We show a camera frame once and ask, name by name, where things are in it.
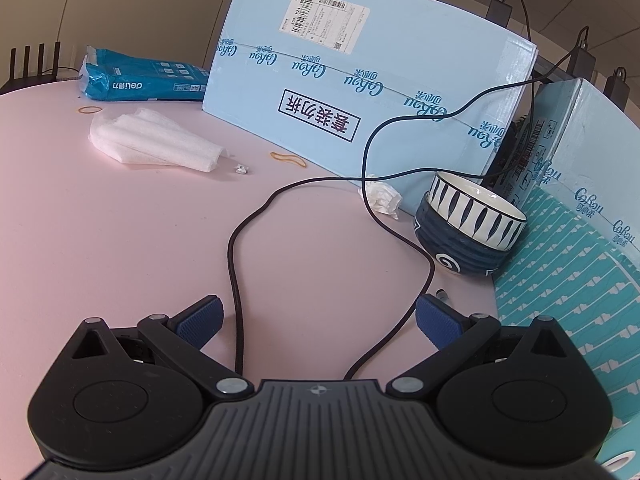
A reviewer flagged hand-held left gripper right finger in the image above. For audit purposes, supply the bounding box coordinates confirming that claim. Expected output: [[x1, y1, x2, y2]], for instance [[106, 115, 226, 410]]
[[385, 293, 576, 404]]

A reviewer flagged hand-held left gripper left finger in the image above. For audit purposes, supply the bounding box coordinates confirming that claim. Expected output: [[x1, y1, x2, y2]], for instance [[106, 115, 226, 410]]
[[70, 294, 256, 404]]

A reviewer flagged pink desktop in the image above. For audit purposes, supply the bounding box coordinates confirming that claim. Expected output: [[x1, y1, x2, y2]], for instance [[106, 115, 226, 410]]
[[0, 77, 501, 397]]

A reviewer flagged blue and white striped bowl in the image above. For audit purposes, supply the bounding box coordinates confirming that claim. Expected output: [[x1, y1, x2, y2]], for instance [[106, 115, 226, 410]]
[[413, 169, 529, 277]]

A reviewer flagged crumpled white tissue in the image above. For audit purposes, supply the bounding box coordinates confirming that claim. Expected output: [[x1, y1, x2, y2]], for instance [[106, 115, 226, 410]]
[[357, 179, 403, 220]]

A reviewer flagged teal shoe box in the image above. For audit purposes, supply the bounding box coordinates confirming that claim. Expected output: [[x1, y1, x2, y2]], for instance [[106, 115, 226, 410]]
[[492, 186, 640, 463]]

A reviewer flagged white foam sheet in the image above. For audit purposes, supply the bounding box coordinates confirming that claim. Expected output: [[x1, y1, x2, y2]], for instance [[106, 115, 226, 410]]
[[88, 107, 225, 174]]

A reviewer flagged white tape roll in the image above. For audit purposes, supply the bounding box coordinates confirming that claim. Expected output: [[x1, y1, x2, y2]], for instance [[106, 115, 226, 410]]
[[597, 452, 640, 474]]

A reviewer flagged light blue box with barcode side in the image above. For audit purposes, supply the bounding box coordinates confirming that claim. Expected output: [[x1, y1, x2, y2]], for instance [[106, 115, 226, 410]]
[[492, 78, 640, 257]]

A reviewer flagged blue paper pack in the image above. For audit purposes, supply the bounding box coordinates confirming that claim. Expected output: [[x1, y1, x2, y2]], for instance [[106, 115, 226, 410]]
[[77, 44, 211, 103]]

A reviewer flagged large light blue cardboard box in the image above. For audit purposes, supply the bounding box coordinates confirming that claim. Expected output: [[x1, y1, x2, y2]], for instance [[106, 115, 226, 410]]
[[201, 0, 540, 194]]

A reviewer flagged black router with antennas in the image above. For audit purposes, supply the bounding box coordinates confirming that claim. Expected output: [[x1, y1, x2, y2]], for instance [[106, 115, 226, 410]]
[[0, 42, 64, 94]]

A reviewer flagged black cable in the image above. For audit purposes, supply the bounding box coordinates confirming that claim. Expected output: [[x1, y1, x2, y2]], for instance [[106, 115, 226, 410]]
[[343, 0, 539, 381], [227, 169, 501, 377]]

